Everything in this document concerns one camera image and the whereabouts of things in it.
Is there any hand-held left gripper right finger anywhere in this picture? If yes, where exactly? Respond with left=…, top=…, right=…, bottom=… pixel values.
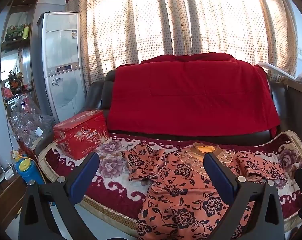
left=203, top=152, right=284, bottom=240

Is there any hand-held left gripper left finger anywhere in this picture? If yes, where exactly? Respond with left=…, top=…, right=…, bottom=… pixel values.
left=19, top=152, right=100, bottom=240

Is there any orange floral shirt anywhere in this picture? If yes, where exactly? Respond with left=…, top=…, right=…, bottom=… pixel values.
left=122, top=142, right=289, bottom=240

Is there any floral plush blanket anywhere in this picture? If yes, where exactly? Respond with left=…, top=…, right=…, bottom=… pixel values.
left=37, top=130, right=302, bottom=233

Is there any red gift box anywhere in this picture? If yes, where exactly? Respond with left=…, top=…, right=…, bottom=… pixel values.
left=53, top=109, right=110, bottom=160

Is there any blue bottle with yellow cap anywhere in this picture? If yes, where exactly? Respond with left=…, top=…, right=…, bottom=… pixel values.
left=11, top=150, right=45, bottom=185

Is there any clear cellophane wrap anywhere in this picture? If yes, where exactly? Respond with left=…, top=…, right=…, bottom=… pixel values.
left=9, top=97, right=57, bottom=148

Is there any white router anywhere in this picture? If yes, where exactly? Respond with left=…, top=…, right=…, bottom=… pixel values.
left=0, top=162, right=15, bottom=183

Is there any low wooden cabinet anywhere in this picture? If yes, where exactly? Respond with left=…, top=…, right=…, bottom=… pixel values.
left=0, top=172, right=29, bottom=230

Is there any red blanket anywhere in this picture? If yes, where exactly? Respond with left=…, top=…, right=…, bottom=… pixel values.
left=107, top=52, right=281, bottom=138

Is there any black leather sofa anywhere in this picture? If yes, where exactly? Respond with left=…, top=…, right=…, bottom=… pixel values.
left=35, top=70, right=291, bottom=155

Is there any wooden side furniture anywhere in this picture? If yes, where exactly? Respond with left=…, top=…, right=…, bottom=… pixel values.
left=269, top=77, right=302, bottom=143

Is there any red ornament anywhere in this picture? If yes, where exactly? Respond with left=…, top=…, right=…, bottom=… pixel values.
left=2, top=86, right=14, bottom=99

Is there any dark figurine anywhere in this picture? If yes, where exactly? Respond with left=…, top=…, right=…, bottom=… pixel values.
left=7, top=71, right=24, bottom=95

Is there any white flat board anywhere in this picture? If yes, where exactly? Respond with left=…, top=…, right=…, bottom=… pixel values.
left=257, top=62, right=296, bottom=79

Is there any silver standing air conditioner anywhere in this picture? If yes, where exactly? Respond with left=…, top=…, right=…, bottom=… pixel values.
left=37, top=12, right=88, bottom=123

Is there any wooden display cabinet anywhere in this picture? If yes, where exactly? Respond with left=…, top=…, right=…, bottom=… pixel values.
left=0, top=0, right=45, bottom=120

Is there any green ornament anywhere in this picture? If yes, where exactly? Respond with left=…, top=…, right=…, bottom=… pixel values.
left=5, top=23, right=32, bottom=42

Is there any dotted beige curtain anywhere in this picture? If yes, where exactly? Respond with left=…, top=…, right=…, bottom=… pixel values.
left=66, top=0, right=297, bottom=85

